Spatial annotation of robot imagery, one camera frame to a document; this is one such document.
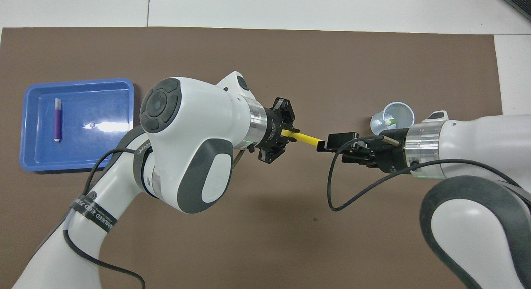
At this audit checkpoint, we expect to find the blue plastic tray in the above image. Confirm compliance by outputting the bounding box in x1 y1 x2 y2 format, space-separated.
19 78 134 173

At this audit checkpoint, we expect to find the purple marker pen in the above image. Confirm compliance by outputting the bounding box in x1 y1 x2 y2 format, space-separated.
53 98 62 143

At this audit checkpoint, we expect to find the yellow marker pen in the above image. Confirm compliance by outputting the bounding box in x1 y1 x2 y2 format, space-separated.
281 129 326 151

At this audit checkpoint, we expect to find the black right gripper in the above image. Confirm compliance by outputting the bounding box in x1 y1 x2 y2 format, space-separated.
317 129 410 174

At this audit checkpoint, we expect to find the grey ribbed device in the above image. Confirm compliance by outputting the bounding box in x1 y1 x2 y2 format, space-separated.
502 0 531 21

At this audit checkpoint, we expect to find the translucent plastic cup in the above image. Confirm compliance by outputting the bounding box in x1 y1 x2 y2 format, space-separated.
370 102 415 137

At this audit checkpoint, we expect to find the brown table mat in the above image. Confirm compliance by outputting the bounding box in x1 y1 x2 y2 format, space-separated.
0 27 522 289

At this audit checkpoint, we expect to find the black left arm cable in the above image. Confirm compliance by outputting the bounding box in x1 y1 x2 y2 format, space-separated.
62 131 146 289

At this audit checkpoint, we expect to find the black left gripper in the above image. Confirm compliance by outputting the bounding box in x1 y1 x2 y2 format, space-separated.
254 97 298 164

